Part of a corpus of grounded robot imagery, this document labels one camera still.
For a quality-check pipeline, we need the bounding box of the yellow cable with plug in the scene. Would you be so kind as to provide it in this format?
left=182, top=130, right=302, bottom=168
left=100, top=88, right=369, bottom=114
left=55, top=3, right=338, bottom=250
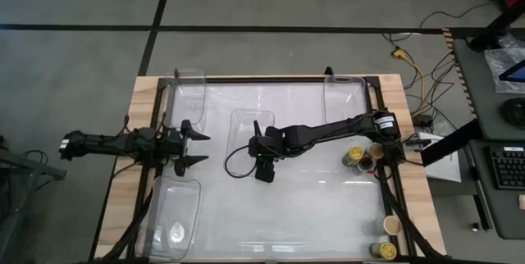
left=391, top=48, right=430, bottom=113

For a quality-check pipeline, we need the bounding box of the white paper sheet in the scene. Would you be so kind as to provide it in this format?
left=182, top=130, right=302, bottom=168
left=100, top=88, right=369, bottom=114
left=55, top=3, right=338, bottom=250
left=416, top=131, right=463, bottom=184

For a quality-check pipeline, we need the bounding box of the yellow lid spice jar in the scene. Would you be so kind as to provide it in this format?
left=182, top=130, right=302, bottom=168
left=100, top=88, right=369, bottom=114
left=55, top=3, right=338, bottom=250
left=367, top=241, right=399, bottom=262
left=341, top=146, right=365, bottom=168

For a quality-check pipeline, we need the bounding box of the black coiled cable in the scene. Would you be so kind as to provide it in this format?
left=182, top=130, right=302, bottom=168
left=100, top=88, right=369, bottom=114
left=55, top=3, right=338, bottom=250
left=500, top=98, right=525, bottom=130

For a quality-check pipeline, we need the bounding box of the dark grey desk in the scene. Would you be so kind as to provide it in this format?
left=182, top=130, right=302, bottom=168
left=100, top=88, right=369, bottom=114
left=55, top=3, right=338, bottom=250
left=468, top=139, right=525, bottom=241

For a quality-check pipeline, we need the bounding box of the black floor beam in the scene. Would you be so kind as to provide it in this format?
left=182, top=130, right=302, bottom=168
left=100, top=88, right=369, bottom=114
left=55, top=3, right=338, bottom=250
left=420, top=119, right=484, bottom=167

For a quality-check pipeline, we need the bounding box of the long black floor cable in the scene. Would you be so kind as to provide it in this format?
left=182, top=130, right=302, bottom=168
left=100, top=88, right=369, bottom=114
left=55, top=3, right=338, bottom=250
left=418, top=1, right=495, bottom=30

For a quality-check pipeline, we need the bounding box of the black keyboard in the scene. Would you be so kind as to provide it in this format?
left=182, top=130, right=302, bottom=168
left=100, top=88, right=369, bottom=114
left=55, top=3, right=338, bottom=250
left=489, top=146, right=525, bottom=191

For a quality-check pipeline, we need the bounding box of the clear plastic bag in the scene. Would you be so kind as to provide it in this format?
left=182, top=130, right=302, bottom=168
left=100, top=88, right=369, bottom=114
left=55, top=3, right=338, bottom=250
left=483, top=44, right=525, bottom=94

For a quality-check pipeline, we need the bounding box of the black cable bundle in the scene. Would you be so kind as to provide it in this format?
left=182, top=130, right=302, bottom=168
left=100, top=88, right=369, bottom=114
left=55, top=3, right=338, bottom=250
left=381, top=30, right=459, bottom=120

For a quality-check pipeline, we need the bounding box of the blue screen tablet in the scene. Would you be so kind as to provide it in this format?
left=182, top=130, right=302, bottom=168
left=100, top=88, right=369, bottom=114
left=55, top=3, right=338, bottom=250
left=499, top=59, right=525, bottom=83

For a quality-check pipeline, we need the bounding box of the light wooden table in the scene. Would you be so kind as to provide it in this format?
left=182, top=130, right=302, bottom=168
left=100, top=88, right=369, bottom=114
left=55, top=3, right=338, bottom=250
left=94, top=74, right=448, bottom=262

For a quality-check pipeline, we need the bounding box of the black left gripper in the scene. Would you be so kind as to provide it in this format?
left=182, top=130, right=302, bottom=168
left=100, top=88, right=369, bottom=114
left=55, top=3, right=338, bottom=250
left=157, top=119, right=212, bottom=177

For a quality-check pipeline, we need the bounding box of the black desk leg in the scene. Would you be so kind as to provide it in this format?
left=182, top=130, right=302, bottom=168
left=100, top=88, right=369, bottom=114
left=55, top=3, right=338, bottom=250
left=468, top=7, right=525, bottom=52

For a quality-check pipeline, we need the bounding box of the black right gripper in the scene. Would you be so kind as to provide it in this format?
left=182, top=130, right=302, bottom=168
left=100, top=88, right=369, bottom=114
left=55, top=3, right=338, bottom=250
left=247, top=120, right=285, bottom=184

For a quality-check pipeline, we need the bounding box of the tan lid spice jar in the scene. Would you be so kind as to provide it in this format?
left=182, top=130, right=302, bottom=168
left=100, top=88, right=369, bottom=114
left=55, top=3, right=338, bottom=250
left=366, top=142, right=386, bottom=162
left=375, top=214, right=403, bottom=237

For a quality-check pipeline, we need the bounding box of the grey metal stand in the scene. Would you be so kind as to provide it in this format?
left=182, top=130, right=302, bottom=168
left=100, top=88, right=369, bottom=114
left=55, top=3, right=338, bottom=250
left=0, top=132, right=69, bottom=264

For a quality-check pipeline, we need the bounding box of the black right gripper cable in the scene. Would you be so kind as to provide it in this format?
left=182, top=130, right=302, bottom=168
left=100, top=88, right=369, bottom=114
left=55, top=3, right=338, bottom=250
left=223, top=143, right=258, bottom=180

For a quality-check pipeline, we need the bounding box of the black power brick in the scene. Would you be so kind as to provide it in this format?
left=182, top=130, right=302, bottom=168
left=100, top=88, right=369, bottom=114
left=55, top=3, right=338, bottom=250
left=412, top=112, right=436, bottom=129

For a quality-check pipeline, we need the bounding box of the black metal rig frame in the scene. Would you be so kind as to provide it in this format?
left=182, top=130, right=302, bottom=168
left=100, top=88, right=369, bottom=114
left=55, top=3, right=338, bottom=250
left=98, top=66, right=446, bottom=264

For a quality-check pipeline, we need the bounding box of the clear plastic bin with sticker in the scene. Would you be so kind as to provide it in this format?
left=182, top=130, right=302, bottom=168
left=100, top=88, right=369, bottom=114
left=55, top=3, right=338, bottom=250
left=137, top=175, right=202, bottom=262

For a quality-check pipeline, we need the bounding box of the grey desk with striped edge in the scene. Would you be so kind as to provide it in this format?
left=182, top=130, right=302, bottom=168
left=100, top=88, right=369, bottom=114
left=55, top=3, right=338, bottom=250
left=444, top=27, right=525, bottom=141

